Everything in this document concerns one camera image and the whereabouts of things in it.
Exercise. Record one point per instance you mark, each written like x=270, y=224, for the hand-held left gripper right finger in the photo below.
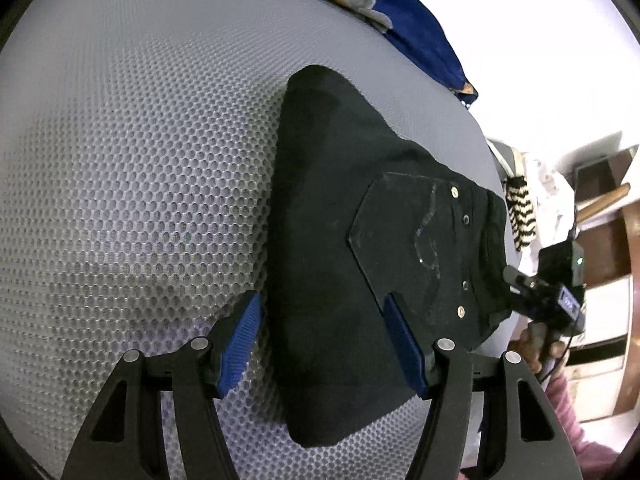
x=405, y=345

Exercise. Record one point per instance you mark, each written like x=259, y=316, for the person's right hand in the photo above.
x=532, y=347

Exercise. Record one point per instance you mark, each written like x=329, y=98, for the grey mesh mat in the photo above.
x=125, y=160

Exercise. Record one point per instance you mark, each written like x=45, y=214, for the brown wooden cabinet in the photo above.
x=610, y=250

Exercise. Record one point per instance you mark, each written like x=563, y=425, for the light wooden stick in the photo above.
x=605, y=201

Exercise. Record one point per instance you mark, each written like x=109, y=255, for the black pants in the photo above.
x=325, y=210

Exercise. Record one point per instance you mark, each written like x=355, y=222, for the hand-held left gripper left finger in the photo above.
x=240, y=345

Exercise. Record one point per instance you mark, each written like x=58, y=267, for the person's right forearm pink sleeve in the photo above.
x=575, y=435

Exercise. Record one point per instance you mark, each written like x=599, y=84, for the black white zigzag cloth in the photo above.
x=520, y=210

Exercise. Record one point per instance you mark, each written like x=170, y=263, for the white dotted cloth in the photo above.
x=550, y=195

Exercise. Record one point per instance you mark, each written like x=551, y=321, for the white drawer cabinet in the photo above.
x=605, y=320

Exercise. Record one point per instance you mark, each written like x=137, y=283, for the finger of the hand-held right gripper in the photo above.
x=522, y=287

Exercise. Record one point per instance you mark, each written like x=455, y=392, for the blue floral printed blanket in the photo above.
x=420, y=35

